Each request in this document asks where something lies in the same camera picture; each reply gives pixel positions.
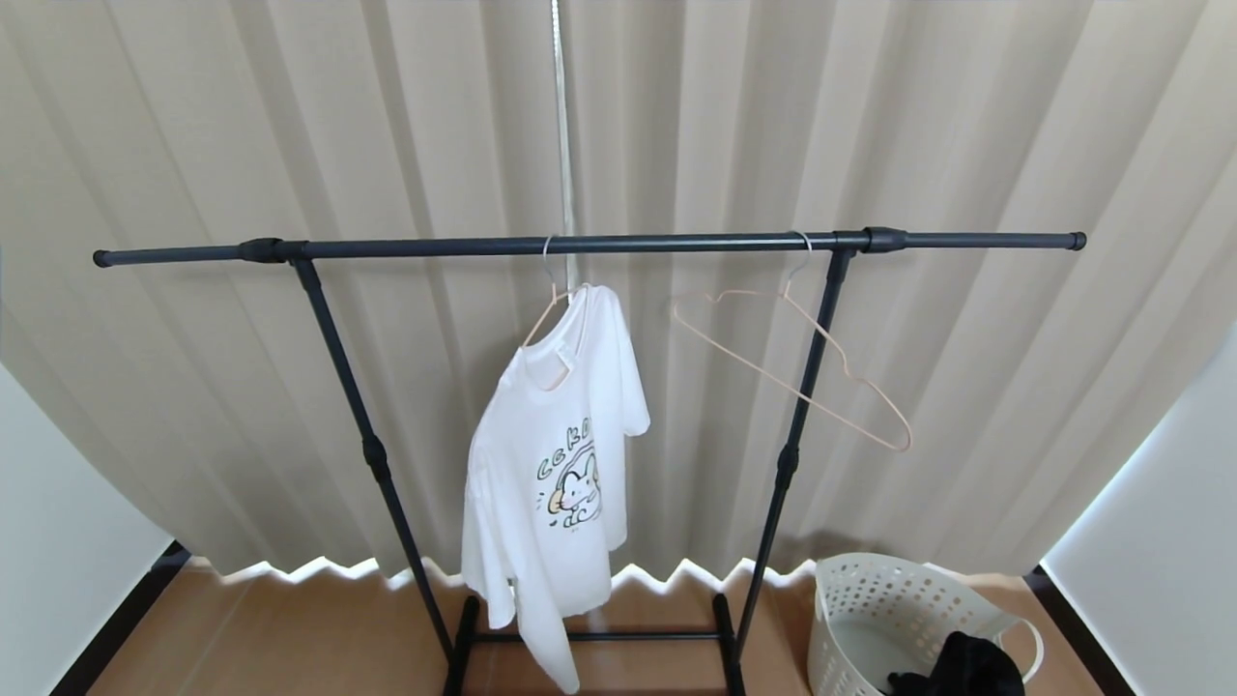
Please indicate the white laundry basket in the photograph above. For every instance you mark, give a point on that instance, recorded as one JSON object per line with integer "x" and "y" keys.
{"x": 870, "y": 599}

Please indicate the white printed t-shirt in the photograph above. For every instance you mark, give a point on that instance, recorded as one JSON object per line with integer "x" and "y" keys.
{"x": 541, "y": 580}

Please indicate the beige curtain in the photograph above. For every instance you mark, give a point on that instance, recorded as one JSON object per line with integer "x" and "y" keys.
{"x": 870, "y": 116}

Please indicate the black garment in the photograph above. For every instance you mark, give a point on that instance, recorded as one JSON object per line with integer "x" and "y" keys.
{"x": 966, "y": 672}

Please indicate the pink clothes hanger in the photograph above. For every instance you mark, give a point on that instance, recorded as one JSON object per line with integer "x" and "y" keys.
{"x": 541, "y": 319}
{"x": 734, "y": 353}

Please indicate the black clothes rack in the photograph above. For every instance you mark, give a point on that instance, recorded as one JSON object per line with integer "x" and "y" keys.
{"x": 676, "y": 242}

